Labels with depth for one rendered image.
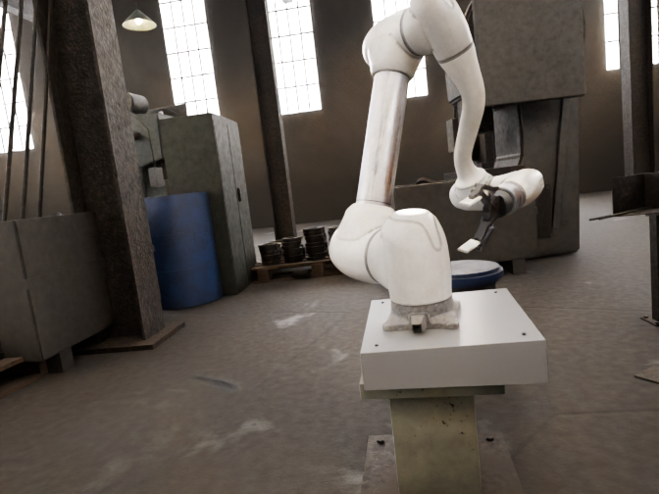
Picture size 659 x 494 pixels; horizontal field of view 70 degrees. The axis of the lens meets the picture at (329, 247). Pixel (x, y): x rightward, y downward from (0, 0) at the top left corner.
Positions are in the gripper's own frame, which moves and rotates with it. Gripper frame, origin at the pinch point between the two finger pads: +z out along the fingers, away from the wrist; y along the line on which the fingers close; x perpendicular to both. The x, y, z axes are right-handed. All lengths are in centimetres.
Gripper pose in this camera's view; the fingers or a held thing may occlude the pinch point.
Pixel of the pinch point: (465, 226)
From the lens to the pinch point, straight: 132.0
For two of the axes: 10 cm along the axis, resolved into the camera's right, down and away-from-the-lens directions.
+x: -7.0, -2.6, 6.6
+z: -7.0, 3.9, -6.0
